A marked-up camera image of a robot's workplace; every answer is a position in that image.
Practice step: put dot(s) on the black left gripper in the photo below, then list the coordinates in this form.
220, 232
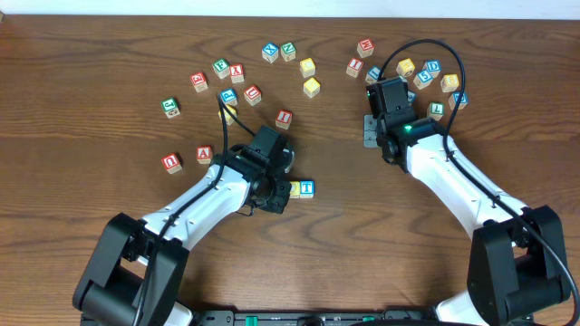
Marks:
281, 199

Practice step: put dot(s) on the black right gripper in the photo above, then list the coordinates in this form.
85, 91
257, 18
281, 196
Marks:
372, 130

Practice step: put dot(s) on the yellow K side block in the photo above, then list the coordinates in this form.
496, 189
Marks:
295, 191

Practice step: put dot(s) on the blue T block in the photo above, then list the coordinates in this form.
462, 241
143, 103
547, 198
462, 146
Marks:
307, 189

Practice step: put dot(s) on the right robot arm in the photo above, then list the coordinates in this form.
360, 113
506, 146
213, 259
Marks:
517, 262

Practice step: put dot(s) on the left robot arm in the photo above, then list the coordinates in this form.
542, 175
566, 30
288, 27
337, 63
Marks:
136, 268

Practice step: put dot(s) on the green L block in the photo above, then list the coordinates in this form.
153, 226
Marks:
436, 110

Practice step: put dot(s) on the red I block centre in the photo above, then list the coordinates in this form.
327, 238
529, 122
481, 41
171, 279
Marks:
283, 119

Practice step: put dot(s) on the red i block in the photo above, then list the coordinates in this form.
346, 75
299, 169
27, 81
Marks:
283, 119
354, 67

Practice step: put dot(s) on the yellow G block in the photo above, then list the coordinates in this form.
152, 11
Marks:
229, 113

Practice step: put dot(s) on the blue L block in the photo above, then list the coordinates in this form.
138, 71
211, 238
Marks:
373, 74

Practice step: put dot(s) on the red A block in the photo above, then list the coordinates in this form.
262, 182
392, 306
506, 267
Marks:
204, 154

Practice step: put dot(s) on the yellow block ball side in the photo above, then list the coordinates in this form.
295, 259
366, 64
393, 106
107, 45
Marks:
405, 68

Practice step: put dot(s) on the blue D block right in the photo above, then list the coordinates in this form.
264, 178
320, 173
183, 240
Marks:
455, 99

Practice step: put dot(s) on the blue d block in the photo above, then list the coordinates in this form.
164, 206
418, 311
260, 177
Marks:
455, 99
432, 67

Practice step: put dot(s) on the red U block upper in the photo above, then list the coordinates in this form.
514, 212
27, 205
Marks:
253, 95

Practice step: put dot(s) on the red u block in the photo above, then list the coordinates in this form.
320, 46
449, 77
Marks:
171, 163
253, 95

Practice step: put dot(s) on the yellow block far right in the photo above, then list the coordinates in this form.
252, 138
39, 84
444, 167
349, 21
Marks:
449, 83

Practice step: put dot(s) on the blue D block upper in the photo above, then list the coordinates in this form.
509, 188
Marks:
432, 67

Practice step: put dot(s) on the red I block right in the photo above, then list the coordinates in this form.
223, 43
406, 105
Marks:
354, 67

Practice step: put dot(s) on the red H block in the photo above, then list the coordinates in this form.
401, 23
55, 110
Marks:
365, 48

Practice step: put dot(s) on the yellow block mid centre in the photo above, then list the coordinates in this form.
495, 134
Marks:
312, 87

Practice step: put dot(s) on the red U block lower left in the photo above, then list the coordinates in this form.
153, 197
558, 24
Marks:
171, 163

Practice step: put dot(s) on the red Y block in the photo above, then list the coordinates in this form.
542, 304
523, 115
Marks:
237, 73

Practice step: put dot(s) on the red G block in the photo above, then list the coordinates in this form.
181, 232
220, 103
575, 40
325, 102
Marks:
199, 81

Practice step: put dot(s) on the green F block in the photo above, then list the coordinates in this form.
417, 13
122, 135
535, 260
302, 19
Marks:
221, 68

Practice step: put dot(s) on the yellow block upper centre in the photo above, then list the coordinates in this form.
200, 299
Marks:
307, 67

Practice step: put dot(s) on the green J block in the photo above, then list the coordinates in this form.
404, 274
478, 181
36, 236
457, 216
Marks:
170, 107

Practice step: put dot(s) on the blue X block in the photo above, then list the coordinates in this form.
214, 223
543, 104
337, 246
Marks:
270, 52

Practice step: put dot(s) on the black mounting rail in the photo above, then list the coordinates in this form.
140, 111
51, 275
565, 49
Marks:
230, 318

